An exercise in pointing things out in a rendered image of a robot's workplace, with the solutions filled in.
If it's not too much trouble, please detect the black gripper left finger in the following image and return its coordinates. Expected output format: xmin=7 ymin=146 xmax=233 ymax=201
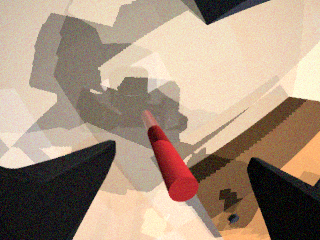
xmin=0 ymin=140 xmax=116 ymax=240

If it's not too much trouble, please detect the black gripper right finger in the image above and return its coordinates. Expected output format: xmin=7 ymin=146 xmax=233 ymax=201
xmin=247 ymin=157 xmax=320 ymax=240

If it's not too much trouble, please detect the red peg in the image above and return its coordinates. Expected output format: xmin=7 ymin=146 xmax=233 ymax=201
xmin=148 ymin=125 xmax=199 ymax=203

